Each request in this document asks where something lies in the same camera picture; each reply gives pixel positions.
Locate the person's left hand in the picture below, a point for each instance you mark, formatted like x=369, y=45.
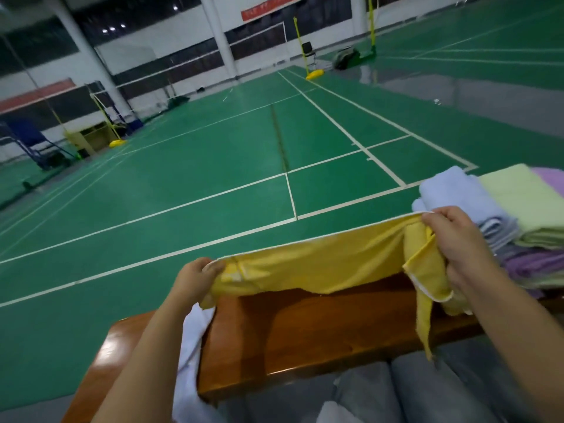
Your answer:
x=194, y=284

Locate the person's right hand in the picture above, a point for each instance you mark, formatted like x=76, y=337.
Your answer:
x=458, y=246

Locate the light blue towel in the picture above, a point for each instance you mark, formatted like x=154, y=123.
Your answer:
x=194, y=383
x=458, y=194

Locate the light green striped towel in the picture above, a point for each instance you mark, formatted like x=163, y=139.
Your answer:
x=546, y=280

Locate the person's left forearm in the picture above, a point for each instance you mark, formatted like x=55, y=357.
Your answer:
x=145, y=365

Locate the person's right forearm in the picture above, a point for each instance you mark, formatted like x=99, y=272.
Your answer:
x=529, y=348

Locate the person's grey trousers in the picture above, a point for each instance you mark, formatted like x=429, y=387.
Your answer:
x=423, y=392

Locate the brown wooden bench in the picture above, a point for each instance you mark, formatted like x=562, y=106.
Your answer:
x=291, y=330

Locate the yellow wooden stand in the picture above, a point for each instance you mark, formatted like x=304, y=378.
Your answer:
x=88, y=141

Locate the black sports bag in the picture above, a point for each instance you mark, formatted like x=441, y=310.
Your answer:
x=345, y=59

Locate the blue umpire chair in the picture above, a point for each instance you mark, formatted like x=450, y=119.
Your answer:
x=26, y=141

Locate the badminton net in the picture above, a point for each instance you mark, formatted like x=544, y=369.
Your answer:
x=203, y=61

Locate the dark folding chair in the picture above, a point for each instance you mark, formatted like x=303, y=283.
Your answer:
x=308, y=53

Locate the red wall banner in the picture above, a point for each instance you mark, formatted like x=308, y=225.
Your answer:
x=35, y=97
x=273, y=6

